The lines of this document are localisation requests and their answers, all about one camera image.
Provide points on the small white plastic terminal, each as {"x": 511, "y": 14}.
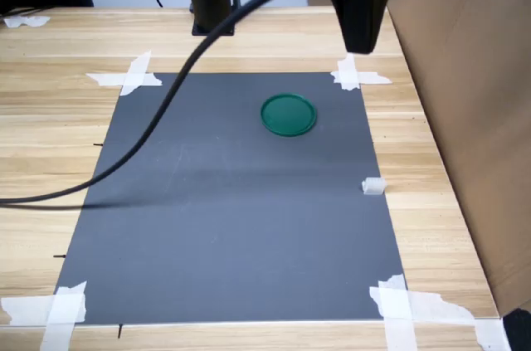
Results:
{"x": 374, "y": 186}

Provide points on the round green lid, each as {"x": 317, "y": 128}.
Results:
{"x": 288, "y": 115}

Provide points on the white tape piece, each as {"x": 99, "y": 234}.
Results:
{"x": 62, "y": 309}
{"x": 348, "y": 75}
{"x": 398, "y": 309}
{"x": 134, "y": 77}

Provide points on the brown cardboard partition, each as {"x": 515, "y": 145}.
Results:
{"x": 477, "y": 118}

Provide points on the dark grey mat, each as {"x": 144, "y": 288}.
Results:
{"x": 232, "y": 222}

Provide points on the crumpled white tape scrap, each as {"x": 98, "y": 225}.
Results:
{"x": 18, "y": 21}

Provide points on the black round object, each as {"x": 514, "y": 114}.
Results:
{"x": 520, "y": 332}

